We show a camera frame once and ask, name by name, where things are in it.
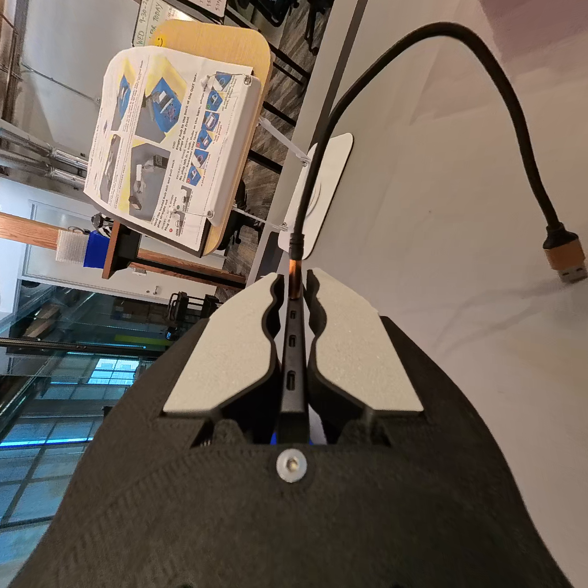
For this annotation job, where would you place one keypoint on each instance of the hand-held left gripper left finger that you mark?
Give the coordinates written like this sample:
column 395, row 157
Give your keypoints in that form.
column 225, row 358

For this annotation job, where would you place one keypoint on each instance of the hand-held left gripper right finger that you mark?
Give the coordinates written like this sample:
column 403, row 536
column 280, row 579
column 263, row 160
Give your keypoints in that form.
column 363, row 358

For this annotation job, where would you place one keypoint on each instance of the dark USB hub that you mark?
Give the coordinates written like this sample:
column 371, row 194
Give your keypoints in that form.
column 292, row 386

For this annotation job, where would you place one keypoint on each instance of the black utility cart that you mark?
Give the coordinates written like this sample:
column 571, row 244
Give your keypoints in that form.
column 188, row 308

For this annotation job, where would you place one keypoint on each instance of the blue sign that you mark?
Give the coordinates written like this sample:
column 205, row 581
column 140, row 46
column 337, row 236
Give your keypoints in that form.
column 96, row 250

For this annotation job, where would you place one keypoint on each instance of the white stand base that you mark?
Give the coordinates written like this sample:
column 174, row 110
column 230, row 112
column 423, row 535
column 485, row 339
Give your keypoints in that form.
column 326, row 184

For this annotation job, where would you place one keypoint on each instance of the printed instruction sheet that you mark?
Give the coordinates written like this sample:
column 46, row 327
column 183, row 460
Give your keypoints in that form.
column 165, row 138

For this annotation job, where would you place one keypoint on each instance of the whiteboard with writing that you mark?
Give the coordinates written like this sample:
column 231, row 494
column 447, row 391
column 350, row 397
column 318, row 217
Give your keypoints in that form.
column 152, row 18

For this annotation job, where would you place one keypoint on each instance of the wooden post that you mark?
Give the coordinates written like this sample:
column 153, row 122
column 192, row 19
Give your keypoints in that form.
column 28, row 230

